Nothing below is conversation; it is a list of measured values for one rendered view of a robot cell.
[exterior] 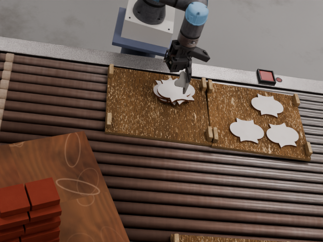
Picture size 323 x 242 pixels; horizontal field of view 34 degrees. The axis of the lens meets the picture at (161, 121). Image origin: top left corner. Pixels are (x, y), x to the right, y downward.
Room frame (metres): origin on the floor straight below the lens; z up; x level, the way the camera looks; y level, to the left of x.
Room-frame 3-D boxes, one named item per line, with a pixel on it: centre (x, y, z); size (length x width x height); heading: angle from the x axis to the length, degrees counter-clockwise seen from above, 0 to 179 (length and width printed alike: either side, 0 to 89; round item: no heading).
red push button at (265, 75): (1.88, -0.38, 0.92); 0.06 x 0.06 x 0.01; 18
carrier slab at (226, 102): (1.58, -0.37, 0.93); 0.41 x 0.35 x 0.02; 105
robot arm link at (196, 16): (1.52, 0.01, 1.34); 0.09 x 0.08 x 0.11; 6
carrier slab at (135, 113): (1.47, 0.03, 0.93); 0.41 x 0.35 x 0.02; 106
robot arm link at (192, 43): (1.51, 0.01, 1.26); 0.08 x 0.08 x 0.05
